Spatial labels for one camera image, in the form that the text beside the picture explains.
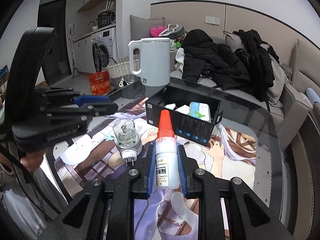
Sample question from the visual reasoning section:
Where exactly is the red cap glue bottle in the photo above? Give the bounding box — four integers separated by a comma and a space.
156, 110, 180, 190

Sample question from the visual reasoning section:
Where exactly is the wall switch plate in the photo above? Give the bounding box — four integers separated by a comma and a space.
205, 16, 220, 25

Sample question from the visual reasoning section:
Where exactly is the anime printed desk mat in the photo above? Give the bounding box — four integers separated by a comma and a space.
53, 98, 256, 239

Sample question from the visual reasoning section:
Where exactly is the black storage box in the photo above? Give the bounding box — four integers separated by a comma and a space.
145, 86, 222, 146

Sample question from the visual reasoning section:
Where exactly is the glass dome plug night light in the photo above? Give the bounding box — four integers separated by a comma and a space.
113, 119, 143, 166

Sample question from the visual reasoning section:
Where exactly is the light blue pillow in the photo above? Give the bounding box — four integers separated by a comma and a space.
306, 88, 320, 105

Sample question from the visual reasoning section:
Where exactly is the white square charger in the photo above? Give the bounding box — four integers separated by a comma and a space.
175, 105, 190, 115

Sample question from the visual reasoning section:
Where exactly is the woven laundry basket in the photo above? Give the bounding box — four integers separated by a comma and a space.
107, 56, 137, 89

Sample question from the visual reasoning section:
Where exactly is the person's left hand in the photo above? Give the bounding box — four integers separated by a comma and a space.
20, 149, 46, 172

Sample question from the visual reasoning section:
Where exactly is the grey sofa cushion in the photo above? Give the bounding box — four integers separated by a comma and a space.
130, 15, 165, 40

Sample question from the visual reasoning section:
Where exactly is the white washing machine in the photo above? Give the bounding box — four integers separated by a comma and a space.
91, 27, 118, 72

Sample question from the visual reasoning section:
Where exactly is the white electric kettle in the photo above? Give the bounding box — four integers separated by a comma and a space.
129, 37, 170, 87

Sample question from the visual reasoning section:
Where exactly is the red gift bag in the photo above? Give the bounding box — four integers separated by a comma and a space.
89, 71, 112, 95

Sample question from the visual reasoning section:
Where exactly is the round grey usb hub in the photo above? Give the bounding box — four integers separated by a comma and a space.
165, 103, 176, 110

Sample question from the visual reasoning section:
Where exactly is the black jacket pile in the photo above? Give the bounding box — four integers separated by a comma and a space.
182, 29, 276, 103

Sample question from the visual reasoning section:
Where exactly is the grey sofa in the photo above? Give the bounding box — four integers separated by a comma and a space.
129, 15, 320, 153

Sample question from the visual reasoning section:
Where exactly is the pink plush toy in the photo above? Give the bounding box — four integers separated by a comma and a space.
150, 25, 167, 37

